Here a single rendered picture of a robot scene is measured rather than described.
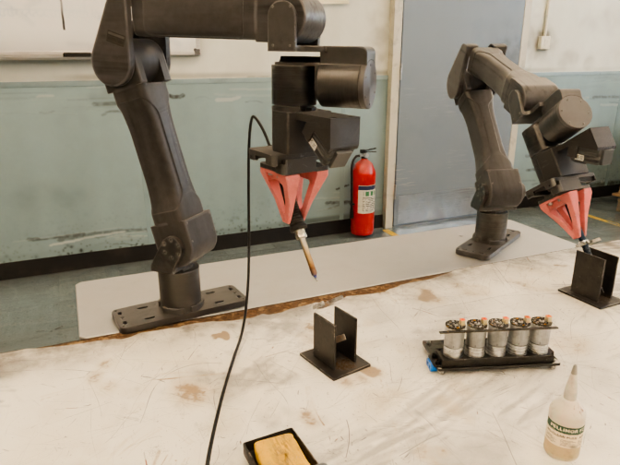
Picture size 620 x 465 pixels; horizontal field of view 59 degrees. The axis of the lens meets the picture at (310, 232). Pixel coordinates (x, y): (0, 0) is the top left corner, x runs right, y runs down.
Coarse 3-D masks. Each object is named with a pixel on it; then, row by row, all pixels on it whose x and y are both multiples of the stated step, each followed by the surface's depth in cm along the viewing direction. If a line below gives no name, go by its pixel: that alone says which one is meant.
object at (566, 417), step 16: (576, 368) 53; (576, 384) 53; (560, 400) 54; (576, 400) 54; (560, 416) 54; (576, 416) 53; (560, 432) 54; (576, 432) 54; (544, 448) 56; (560, 448) 55; (576, 448) 54
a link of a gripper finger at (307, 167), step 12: (312, 156) 70; (276, 168) 69; (288, 168) 68; (300, 168) 69; (312, 168) 70; (324, 168) 71; (300, 180) 76; (312, 180) 72; (324, 180) 72; (300, 192) 76; (312, 192) 72; (300, 204) 75
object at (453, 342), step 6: (456, 324) 69; (450, 336) 69; (456, 336) 68; (462, 336) 69; (444, 342) 70; (450, 342) 69; (456, 342) 69; (462, 342) 69; (444, 348) 70; (450, 348) 69; (456, 348) 69; (462, 348) 69; (444, 354) 70; (450, 354) 69; (456, 354) 69; (462, 354) 70
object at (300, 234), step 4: (296, 232) 74; (300, 232) 73; (304, 232) 74; (296, 236) 74; (300, 236) 73; (304, 236) 73; (300, 240) 74; (304, 240) 74; (304, 244) 73; (304, 248) 73; (308, 248) 73; (304, 252) 73; (308, 252) 73; (308, 256) 73; (308, 260) 73; (312, 260) 73; (308, 264) 73; (312, 264) 73; (312, 268) 73; (312, 272) 73; (316, 272) 73
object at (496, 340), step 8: (488, 328) 70; (488, 336) 70; (496, 336) 69; (504, 336) 69; (488, 344) 70; (496, 344) 69; (504, 344) 69; (488, 352) 70; (496, 352) 70; (504, 352) 70
